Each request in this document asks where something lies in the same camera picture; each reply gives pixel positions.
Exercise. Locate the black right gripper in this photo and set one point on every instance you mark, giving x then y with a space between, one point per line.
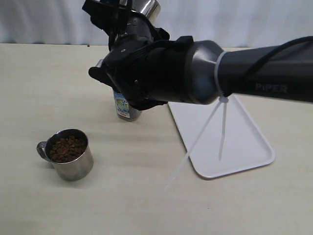
127 29

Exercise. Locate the steel mug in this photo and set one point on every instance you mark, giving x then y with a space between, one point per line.
149 8
69 153

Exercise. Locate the white zip tie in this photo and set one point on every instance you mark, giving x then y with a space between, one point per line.
222 100

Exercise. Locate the white plastic tray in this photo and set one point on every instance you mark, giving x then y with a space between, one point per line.
231 142

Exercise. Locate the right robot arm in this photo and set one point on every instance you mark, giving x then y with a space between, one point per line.
149 69

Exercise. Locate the white curtain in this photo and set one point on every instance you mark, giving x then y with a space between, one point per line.
230 23

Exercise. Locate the clear plastic container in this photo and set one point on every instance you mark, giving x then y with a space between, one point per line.
123 109

